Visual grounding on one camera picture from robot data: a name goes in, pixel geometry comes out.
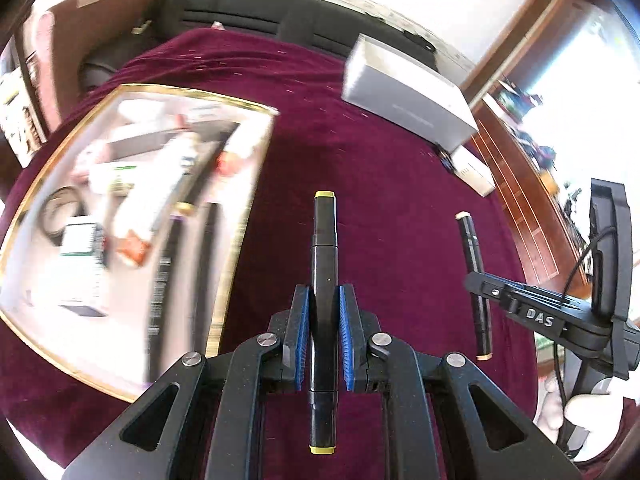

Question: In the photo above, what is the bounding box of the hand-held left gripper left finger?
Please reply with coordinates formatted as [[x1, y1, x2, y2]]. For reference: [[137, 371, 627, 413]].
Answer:
[[60, 284, 313, 480]]

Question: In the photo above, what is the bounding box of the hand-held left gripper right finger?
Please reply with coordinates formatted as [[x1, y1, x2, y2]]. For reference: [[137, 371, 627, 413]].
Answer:
[[339, 284, 583, 480]]

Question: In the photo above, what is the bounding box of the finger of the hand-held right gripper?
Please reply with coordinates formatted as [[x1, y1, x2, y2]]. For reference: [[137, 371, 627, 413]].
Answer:
[[464, 271, 615, 357]]

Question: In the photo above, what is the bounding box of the black marker yellow cap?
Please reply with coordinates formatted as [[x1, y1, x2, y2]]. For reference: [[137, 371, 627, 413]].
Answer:
[[307, 191, 341, 456]]

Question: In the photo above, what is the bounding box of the black marker purple cap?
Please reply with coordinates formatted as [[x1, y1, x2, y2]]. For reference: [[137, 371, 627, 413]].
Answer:
[[147, 202, 196, 381]]

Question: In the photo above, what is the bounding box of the orange white medicine box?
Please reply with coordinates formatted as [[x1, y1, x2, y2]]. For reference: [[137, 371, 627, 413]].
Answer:
[[112, 135, 193, 268]]

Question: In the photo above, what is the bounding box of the blue white medicine box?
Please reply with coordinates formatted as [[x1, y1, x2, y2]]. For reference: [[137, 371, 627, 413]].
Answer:
[[57, 215, 111, 318]]

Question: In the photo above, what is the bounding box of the gold-rimmed white box tray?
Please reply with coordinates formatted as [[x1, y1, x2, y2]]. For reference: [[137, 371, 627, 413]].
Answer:
[[0, 82, 281, 403]]

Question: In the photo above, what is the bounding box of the brown tape roll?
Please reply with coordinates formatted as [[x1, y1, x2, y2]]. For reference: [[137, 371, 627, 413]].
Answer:
[[40, 186, 83, 246]]

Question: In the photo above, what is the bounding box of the person's right hand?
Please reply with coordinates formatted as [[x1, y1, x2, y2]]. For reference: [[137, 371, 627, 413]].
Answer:
[[562, 392, 628, 462]]

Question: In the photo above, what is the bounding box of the brown wooden furniture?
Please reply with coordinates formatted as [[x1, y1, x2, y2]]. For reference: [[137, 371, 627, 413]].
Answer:
[[460, 0, 640, 306]]

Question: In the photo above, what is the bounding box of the small cream box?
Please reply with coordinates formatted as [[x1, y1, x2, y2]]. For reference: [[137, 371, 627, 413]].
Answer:
[[450, 147, 497, 198]]

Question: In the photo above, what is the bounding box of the large grey cardboard box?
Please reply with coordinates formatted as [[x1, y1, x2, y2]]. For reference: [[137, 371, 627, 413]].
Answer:
[[341, 32, 480, 156]]

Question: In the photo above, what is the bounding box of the black cable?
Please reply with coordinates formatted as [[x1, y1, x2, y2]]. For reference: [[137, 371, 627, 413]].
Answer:
[[560, 227, 618, 451]]

